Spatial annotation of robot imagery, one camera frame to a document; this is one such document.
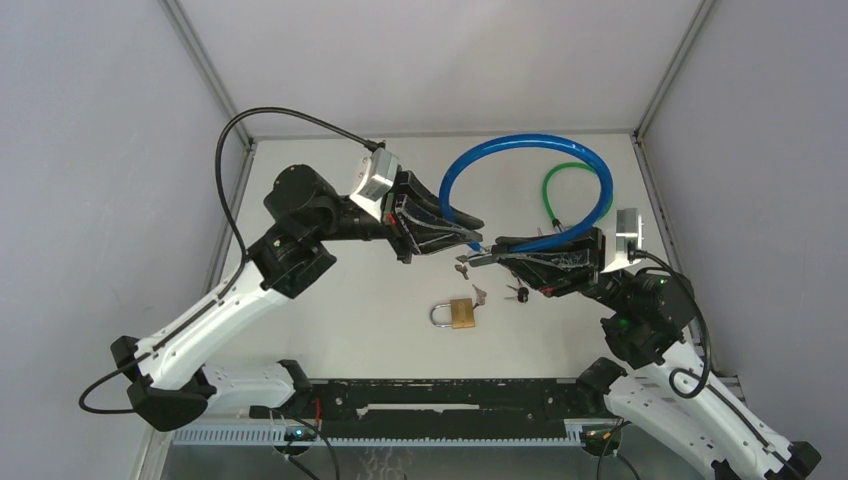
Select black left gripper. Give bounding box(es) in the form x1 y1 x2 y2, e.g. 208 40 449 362
307 163 481 262

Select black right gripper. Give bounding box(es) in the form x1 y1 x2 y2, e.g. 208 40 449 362
493 220 631 314

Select blue cable lock keys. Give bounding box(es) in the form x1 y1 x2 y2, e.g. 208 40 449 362
454 255 469 281

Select blue cable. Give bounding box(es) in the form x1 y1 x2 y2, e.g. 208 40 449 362
438 133 615 268

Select large brass padlock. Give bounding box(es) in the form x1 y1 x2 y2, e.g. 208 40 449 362
428 298 477 330

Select green cable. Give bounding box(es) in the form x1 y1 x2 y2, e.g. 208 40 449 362
541 162 615 234

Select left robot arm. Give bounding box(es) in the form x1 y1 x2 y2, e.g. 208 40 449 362
111 164 483 432

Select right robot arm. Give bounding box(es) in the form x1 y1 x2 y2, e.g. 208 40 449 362
490 227 821 479

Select black-headed key bunch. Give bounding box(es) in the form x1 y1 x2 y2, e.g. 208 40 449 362
505 285 530 304

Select large padlock silver keys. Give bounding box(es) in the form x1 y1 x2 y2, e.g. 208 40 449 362
472 284 487 309

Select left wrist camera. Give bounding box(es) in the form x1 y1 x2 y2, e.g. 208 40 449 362
349 147 400 222

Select left black camera cable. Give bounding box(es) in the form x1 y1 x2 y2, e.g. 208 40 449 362
78 107 387 416

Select black camera cable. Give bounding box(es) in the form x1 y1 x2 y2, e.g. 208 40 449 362
78 107 387 416
629 248 806 480

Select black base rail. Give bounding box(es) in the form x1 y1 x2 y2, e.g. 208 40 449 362
249 378 614 436

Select right black camera cable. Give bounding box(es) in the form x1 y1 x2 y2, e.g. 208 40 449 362
629 248 806 480

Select white slotted cable duct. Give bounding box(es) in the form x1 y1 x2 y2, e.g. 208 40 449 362
172 423 585 447

